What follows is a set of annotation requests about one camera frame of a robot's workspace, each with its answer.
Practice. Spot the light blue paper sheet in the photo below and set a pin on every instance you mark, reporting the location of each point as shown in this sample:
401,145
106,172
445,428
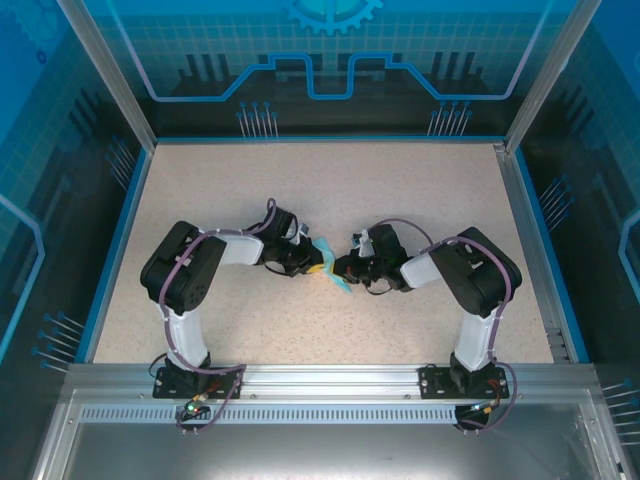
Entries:
324,250

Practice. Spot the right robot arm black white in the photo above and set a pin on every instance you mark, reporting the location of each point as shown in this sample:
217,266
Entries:
475,275

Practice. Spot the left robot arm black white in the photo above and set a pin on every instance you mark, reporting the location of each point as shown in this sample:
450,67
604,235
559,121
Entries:
180,272

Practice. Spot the blue table border strip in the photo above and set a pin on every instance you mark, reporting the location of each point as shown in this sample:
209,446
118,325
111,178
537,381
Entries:
115,250
550,250

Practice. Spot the brushed metal panel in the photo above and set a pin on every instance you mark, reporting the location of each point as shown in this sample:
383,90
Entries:
320,450

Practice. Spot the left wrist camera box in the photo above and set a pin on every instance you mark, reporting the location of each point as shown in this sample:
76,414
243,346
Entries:
301,234

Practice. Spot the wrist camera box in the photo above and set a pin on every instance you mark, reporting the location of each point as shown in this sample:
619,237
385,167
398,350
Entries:
362,243
301,234

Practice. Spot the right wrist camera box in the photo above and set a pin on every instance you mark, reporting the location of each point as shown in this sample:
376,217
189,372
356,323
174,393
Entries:
362,243

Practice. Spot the aluminium mounting rail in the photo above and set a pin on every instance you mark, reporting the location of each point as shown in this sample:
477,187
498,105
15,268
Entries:
325,380

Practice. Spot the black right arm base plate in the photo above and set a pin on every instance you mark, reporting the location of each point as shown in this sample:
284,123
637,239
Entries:
435,382

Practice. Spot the aluminium side rail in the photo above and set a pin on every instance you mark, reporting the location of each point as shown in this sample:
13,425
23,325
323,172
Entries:
525,200

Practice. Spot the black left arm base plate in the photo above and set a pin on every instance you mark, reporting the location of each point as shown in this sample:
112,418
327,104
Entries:
170,387

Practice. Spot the aluminium frame post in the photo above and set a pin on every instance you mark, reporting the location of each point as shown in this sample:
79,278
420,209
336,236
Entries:
115,85
545,80

